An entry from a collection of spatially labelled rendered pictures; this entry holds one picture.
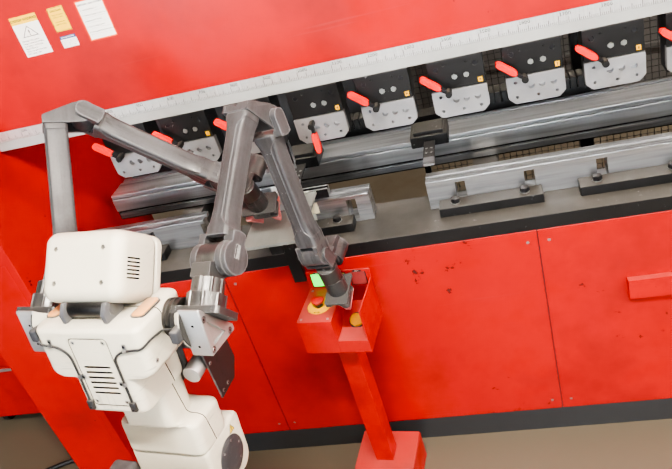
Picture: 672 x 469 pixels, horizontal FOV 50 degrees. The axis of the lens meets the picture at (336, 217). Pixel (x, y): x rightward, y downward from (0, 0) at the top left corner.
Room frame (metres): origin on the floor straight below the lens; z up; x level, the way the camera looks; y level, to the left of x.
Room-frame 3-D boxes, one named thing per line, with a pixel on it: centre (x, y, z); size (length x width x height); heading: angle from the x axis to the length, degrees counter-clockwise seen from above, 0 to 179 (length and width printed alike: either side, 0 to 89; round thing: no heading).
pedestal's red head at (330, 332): (1.67, 0.08, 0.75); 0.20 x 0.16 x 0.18; 67
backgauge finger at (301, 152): (2.14, 0.06, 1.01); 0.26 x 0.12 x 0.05; 163
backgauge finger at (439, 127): (2.02, -0.35, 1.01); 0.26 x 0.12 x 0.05; 163
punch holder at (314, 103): (1.94, -0.05, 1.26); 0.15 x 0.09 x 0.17; 73
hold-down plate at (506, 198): (1.77, -0.45, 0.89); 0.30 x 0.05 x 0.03; 73
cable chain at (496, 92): (2.16, -0.74, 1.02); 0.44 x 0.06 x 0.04; 73
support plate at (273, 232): (1.85, 0.16, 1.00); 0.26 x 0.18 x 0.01; 163
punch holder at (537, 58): (1.77, -0.63, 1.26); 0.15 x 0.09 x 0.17; 73
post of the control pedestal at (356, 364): (1.67, 0.08, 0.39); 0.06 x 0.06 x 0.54; 67
